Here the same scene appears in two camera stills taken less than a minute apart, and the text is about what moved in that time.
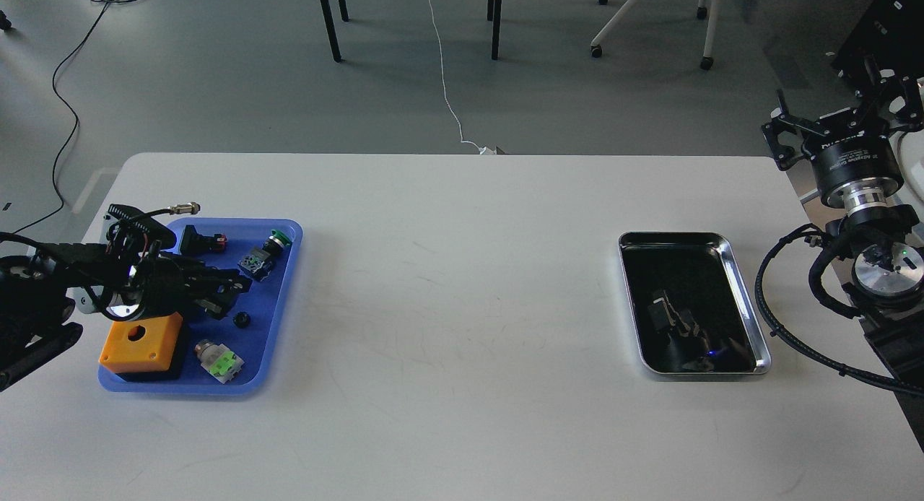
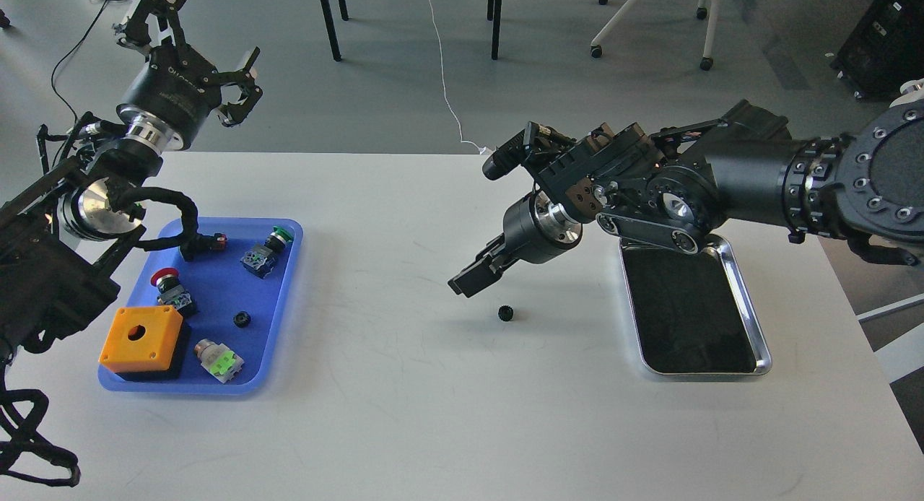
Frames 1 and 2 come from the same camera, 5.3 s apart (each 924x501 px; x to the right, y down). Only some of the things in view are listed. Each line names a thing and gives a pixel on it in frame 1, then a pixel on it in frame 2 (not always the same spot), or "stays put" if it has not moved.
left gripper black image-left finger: x=213 y=305 to x=231 y=114
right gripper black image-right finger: x=896 y=104 to x=484 y=275
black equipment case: x=888 y=35 stays put
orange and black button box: x=149 y=349 stays put
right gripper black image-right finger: x=781 y=122 to x=494 y=250
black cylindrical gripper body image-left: x=160 y=286 to x=172 y=96
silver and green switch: x=217 y=360 stays put
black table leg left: x=328 y=16 stays put
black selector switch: x=195 y=244 stays put
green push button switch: x=258 y=264 stays put
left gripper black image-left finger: x=219 y=281 to x=138 y=37
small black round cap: x=241 y=319 stays put
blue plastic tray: x=238 y=354 stays put
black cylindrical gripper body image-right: x=857 y=170 to x=534 y=229
